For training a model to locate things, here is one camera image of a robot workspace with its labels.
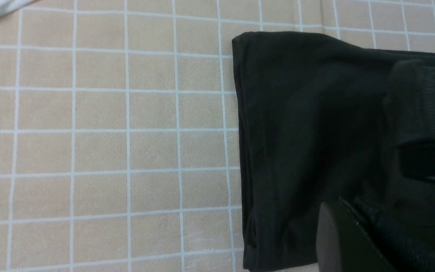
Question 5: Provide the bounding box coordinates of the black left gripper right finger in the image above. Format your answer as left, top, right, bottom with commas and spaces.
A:
399, 140, 435, 181

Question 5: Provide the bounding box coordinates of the dark gray long-sleeved shirt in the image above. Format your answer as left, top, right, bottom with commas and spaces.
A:
232, 31, 435, 272

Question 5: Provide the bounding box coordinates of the beige checkered tablecloth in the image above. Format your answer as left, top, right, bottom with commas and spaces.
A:
0, 0, 435, 272

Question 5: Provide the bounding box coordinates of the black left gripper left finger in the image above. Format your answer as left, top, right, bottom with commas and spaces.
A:
316, 200, 403, 272

